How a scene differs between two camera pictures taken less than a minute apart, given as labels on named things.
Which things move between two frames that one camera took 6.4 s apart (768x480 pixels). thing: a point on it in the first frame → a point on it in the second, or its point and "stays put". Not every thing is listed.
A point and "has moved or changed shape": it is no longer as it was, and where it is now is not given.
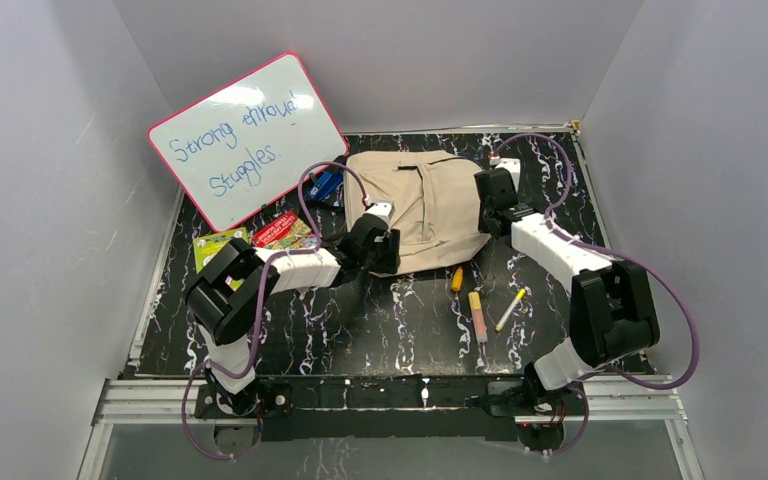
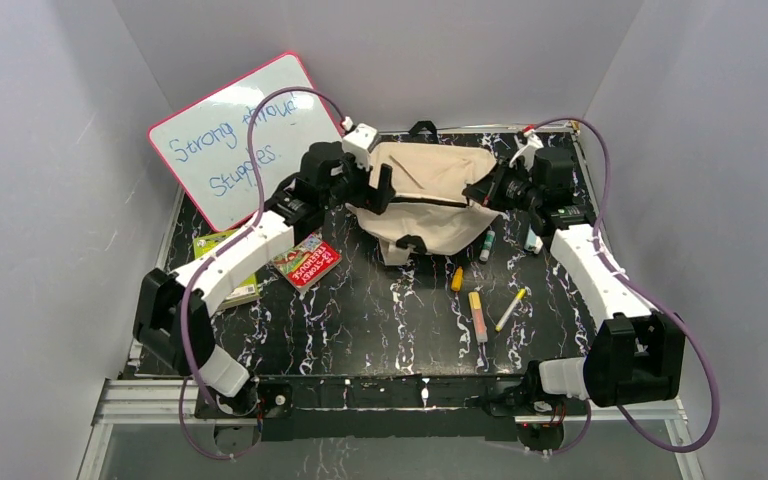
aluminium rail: x=142 y=402 stays put
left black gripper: x=384 y=249 → x=359 y=183
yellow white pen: x=520 y=296 stays put
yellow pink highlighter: x=474 y=298 stays put
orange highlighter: x=457 y=279 stays put
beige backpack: x=436 y=202 has moved or changed shape
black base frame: x=371 y=408 stays put
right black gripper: x=481 y=218 → x=486 y=191
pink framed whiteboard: x=243 y=145 stays put
